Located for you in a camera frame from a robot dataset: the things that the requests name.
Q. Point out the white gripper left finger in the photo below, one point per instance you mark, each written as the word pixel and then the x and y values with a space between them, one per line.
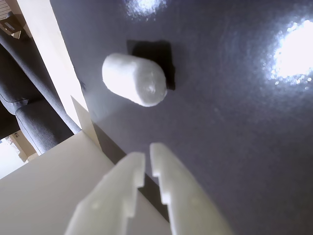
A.
pixel 115 191

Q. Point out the grey fabric sofa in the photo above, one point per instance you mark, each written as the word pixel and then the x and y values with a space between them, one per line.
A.
pixel 31 98

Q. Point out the black table mat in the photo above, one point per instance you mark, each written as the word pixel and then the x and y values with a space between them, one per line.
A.
pixel 220 147

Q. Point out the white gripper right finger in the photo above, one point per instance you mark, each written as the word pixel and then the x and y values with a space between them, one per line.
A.
pixel 185 200

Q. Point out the black square patch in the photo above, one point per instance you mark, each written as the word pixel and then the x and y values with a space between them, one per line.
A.
pixel 165 56

